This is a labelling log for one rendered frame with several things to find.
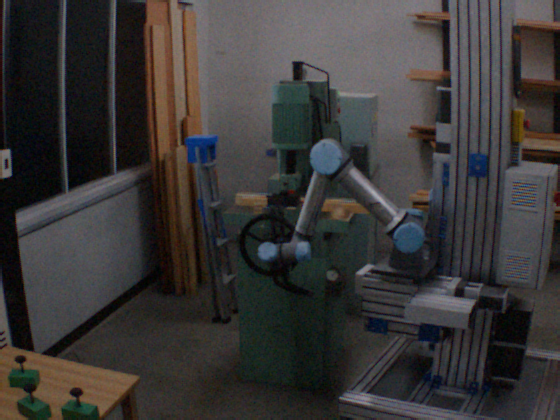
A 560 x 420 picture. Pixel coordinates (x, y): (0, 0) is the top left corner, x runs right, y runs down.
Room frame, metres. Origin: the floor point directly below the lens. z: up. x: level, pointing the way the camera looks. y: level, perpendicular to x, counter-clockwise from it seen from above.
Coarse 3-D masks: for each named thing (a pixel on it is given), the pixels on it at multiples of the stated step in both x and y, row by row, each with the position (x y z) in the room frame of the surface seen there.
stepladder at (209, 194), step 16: (192, 144) 3.75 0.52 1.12; (208, 144) 3.74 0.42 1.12; (192, 160) 3.75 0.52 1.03; (208, 160) 3.87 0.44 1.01; (208, 176) 3.89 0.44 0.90; (208, 192) 3.76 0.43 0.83; (208, 208) 3.73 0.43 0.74; (208, 224) 3.71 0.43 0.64; (208, 240) 3.75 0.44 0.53; (224, 240) 3.83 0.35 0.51; (208, 256) 3.72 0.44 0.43; (224, 256) 3.85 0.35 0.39; (208, 272) 3.72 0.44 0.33; (224, 288) 3.73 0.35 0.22; (224, 304) 3.69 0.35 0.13; (224, 320) 3.67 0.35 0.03
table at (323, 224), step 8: (232, 208) 3.03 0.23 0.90; (240, 208) 3.03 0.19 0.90; (248, 208) 3.03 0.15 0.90; (224, 216) 2.95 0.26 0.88; (232, 216) 2.93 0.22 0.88; (240, 216) 2.92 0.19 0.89; (248, 216) 2.91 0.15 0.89; (320, 216) 2.87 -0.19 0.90; (328, 216) 2.87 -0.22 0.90; (352, 216) 2.89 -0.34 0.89; (224, 224) 2.94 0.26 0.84; (232, 224) 2.93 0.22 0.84; (240, 224) 2.92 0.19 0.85; (256, 224) 2.90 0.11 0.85; (320, 224) 2.82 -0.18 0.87; (328, 224) 2.81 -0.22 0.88; (336, 224) 2.80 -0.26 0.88; (344, 224) 2.79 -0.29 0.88; (352, 224) 2.90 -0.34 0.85; (264, 232) 2.79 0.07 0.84; (336, 232) 2.80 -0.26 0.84; (344, 232) 2.79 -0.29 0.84
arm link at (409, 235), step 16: (320, 144) 2.26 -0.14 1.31; (336, 144) 2.30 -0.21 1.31; (320, 160) 2.25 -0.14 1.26; (336, 160) 2.24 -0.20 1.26; (352, 160) 2.29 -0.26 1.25; (336, 176) 2.25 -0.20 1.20; (352, 176) 2.26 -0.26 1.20; (352, 192) 2.26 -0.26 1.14; (368, 192) 2.24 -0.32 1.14; (368, 208) 2.25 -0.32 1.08; (384, 208) 2.23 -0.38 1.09; (384, 224) 2.24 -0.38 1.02; (400, 224) 2.20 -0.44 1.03; (416, 224) 2.20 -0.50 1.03; (400, 240) 2.19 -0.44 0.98; (416, 240) 2.19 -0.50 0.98
